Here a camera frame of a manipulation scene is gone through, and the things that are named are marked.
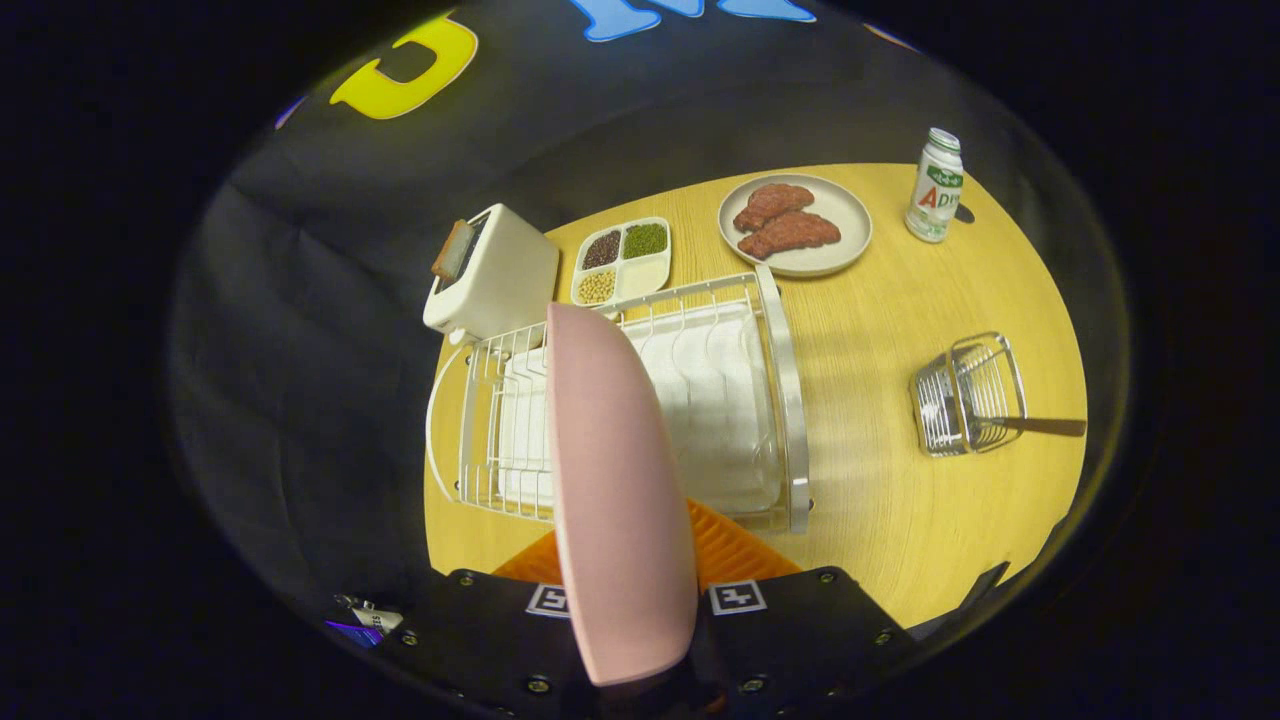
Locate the brown toast slice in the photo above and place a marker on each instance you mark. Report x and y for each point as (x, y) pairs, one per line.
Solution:
(452, 252)

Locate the white toaster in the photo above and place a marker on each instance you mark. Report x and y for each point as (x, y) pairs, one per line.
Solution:
(505, 280)

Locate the beige plate with meat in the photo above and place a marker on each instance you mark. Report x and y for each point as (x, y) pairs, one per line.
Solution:
(850, 215)

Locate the dark red beans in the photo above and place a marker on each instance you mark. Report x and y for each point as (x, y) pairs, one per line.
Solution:
(602, 250)

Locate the white divided snack tray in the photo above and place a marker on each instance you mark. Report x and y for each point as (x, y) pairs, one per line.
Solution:
(645, 275)

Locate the brown meat piece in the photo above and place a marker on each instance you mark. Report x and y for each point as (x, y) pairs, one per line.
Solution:
(790, 235)
(772, 203)

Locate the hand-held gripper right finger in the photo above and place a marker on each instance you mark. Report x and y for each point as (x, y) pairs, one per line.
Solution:
(790, 640)

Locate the pink plate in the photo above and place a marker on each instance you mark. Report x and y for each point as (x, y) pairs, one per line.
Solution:
(615, 500)

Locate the yellow soybeans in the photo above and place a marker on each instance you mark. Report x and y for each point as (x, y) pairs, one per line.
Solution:
(597, 287)

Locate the green beans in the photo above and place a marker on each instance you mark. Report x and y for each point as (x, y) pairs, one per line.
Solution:
(645, 240)

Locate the white drain tray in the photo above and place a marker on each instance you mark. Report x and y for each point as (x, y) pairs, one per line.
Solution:
(720, 410)

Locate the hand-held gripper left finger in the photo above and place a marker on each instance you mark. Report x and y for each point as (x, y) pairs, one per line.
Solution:
(480, 630)

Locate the white green drink bottle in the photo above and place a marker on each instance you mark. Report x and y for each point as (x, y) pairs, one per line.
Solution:
(935, 190)

